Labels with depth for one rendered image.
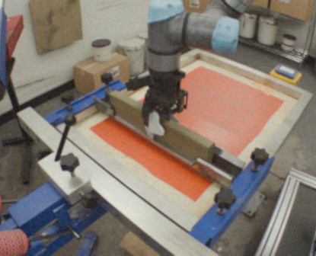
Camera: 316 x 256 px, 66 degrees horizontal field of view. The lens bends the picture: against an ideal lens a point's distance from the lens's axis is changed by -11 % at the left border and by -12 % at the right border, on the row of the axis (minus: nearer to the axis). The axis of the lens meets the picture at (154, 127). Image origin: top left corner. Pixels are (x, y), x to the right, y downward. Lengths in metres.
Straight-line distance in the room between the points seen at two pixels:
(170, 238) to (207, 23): 0.41
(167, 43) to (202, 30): 0.08
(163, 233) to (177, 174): 0.24
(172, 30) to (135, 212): 0.36
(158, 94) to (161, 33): 0.16
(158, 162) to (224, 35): 0.38
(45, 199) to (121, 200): 0.16
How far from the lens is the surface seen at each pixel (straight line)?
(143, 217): 0.53
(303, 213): 1.74
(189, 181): 0.70
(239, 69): 1.20
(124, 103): 0.78
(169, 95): 0.63
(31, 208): 0.59
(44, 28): 2.63
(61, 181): 0.56
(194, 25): 0.55
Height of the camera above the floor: 1.48
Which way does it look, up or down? 39 degrees down
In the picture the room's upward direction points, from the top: straight up
